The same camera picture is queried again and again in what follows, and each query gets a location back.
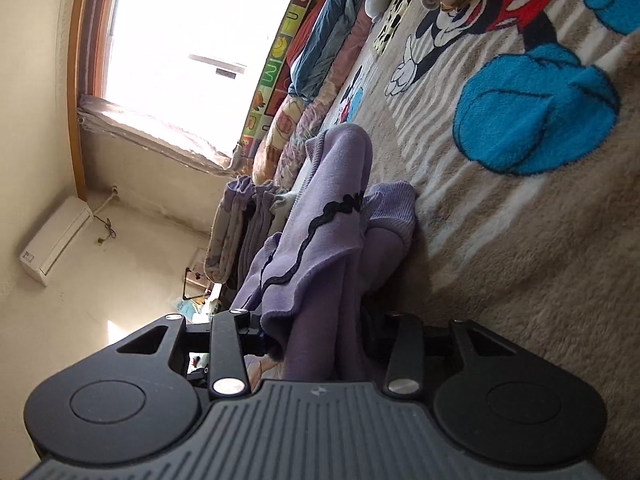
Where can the folded floral blanket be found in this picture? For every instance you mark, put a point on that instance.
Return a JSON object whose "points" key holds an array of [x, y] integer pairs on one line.
{"points": [[225, 240]]}

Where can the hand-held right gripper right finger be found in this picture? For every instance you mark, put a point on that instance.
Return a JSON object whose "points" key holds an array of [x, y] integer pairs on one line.
{"points": [[375, 332]]}

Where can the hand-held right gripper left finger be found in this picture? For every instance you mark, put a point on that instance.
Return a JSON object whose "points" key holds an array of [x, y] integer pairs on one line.
{"points": [[255, 332]]}

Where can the stack of grey folded clothes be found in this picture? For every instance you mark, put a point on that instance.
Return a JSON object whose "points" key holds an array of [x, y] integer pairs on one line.
{"points": [[260, 220]]}

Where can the colourful alphabet mat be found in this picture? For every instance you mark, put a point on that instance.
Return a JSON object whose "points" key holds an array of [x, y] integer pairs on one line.
{"points": [[270, 70]]}

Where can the sheer plastic window sheet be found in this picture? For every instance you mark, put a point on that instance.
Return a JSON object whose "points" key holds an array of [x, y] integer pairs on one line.
{"points": [[150, 125]]}

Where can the window with brown frame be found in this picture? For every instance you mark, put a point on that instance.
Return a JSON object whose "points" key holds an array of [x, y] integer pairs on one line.
{"points": [[175, 35]]}

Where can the pile of small desk items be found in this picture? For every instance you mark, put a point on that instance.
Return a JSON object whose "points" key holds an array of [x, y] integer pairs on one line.
{"points": [[200, 305]]}

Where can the blue folded blanket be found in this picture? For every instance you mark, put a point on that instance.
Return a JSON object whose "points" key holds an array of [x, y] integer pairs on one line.
{"points": [[325, 35]]}

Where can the red folded blanket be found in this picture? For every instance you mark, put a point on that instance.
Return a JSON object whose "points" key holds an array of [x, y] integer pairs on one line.
{"points": [[300, 45]]}

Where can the white air conditioner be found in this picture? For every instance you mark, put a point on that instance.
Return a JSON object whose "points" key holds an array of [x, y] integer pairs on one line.
{"points": [[55, 240]]}

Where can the pink floral bedding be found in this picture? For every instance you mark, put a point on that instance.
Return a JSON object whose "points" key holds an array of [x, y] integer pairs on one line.
{"points": [[290, 130]]}

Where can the lavender sweater with black trim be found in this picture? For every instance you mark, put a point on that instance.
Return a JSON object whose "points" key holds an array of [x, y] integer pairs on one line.
{"points": [[320, 260]]}

